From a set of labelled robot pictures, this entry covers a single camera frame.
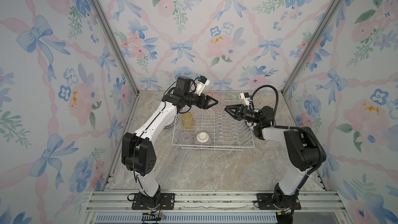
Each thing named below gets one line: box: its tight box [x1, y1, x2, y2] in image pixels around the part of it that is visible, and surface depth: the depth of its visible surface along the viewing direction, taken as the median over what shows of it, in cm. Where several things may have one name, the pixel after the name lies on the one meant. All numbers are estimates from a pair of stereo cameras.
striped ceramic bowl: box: [193, 131, 212, 146], surface depth 90 cm
